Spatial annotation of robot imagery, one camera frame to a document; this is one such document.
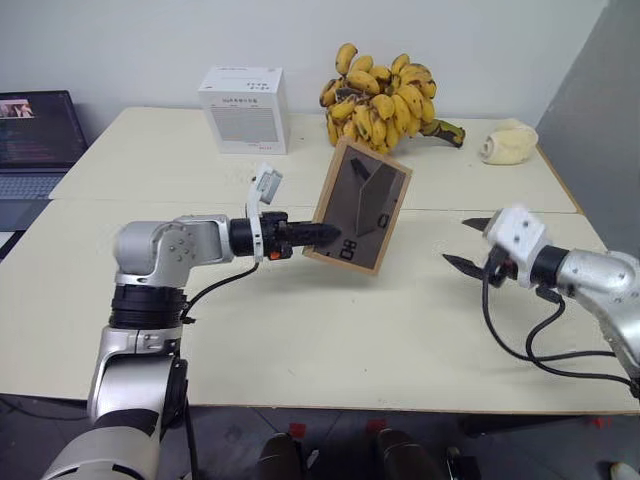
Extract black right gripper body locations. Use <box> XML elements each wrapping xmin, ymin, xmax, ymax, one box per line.
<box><xmin>482</xmin><ymin>244</ymin><xmax>520</xmax><ymax>290</ymax></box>

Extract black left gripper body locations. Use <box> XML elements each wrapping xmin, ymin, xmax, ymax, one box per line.
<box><xmin>258</xmin><ymin>211</ymin><xmax>295</xmax><ymax>263</ymax></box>

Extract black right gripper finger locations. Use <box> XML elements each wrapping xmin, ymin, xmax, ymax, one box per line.
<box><xmin>461</xmin><ymin>215</ymin><xmax>497</xmax><ymax>236</ymax></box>
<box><xmin>441</xmin><ymin>254</ymin><xmax>486</xmax><ymax>281</ymax></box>

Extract wooden picture frame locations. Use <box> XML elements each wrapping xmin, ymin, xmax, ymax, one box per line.
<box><xmin>301</xmin><ymin>135</ymin><xmax>414</xmax><ymax>277</ymax></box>

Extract cream rolled towel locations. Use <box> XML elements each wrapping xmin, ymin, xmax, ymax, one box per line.
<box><xmin>476</xmin><ymin>118</ymin><xmax>540</xmax><ymax>166</ymax></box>

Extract white printed cardboard box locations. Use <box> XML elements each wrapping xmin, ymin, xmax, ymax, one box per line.
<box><xmin>196</xmin><ymin>65</ymin><xmax>292</xmax><ymax>157</ymax></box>

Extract yellow banana bunch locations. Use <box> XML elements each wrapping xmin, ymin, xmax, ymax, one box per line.
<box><xmin>318</xmin><ymin>42</ymin><xmax>467</xmax><ymax>155</ymax></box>

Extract grey partition panel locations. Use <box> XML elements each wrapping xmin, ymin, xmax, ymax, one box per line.
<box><xmin>531</xmin><ymin>0</ymin><xmax>640</xmax><ymax>254</ymax></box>

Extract small dark rounded shape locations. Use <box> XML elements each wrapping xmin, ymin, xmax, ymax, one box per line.
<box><xmin>444</xmin><ymin>446</ymin><xmax>482</xmax><ymax>480</ymax></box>

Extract dark open laptop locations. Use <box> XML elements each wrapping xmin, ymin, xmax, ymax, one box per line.
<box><xmin>0</xmin><ymin>89</ymin><xmax>90</xmax><ymax>232</ymax></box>

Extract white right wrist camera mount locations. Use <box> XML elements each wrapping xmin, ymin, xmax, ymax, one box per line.
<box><xmin>481</xmin><ymin>203</ymin><xmax>552</xmax><ymax>291</ymax></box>

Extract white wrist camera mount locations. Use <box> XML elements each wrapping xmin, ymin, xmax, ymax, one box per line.
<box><xmin>244</xmin><ymin>163</ymin><xmax>285</xmax><ymax>264</ymax></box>
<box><xmin>481</xmin><ymin>203</ymin><xmax>552</xmax><ymax>291</ymax></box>

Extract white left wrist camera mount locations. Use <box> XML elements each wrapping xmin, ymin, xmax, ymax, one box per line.
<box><xmin>244</xmin><ymin>163</ymin><xmax>285</xmax><ymax>264</ymax></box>

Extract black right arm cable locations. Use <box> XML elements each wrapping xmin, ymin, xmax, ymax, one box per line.
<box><xmin>480</xmin><ymin>272</ymin><xmax>619</xmax><ymax>362</ymax></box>
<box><xmin>524</xmin><ymin>292</ymin><xmax>640</xmax><ymax>396</ymax></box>

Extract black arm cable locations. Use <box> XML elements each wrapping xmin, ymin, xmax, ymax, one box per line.
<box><xmin>524</xmin><ymin>292</ymin><xmax>640</xmax><ymax>396</ymax></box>
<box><xmin>180</xmin><ymin>258</ymin><xmax>260</xmax><ymax>324</ymax></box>
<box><xmin>480</xmin><ymin>272</ymin><xmax>619</xmax><ymax>362</ymax></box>

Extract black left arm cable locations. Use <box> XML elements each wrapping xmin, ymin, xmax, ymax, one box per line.
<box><xmin>180</xmin><ymin>258</ymin><xmax>260</xmax><ymax>324</ymax></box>

